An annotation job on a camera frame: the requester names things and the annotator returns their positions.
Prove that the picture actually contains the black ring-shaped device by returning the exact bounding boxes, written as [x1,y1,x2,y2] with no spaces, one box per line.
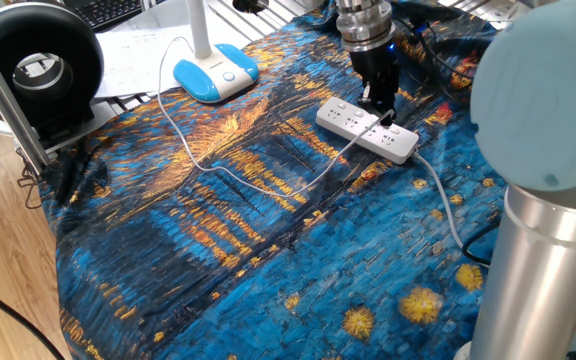
[0,2,105,151]

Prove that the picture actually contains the black looped cable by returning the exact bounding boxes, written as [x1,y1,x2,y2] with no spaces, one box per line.
[460,219,502,267]

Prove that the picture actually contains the white power strip cable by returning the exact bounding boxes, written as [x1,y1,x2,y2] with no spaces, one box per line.
[410,151,469,251]

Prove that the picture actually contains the aluminium profile post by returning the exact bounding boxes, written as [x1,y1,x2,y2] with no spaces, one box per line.
[0,19,52,176]

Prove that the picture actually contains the black floor cable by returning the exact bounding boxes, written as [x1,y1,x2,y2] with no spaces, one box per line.
[0,269,67,360]

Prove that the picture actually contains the black keyboard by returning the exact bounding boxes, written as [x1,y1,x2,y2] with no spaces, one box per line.
[62,0,167,32]

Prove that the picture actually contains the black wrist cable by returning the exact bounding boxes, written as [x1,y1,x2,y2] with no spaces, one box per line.
[390,9,477,84]

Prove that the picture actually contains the black round object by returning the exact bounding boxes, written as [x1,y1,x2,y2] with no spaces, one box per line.
[231,0,270,15]

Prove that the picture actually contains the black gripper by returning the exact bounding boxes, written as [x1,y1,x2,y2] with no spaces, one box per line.
[350,42,400,117]

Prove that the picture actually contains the white power strip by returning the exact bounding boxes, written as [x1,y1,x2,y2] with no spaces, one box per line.
[315,96,420,166]

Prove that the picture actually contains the starry night painting tablecloth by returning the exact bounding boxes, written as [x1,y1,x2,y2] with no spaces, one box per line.
[40,0,509,360]

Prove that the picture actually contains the white paper sheets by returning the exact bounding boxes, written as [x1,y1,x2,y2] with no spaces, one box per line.
[95,9,249,99]

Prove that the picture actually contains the blue white desk lamp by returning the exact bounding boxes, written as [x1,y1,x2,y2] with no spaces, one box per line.
[172,0,261,105]

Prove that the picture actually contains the white lamp power cord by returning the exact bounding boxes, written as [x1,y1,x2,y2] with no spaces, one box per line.
[156,35,398,200]

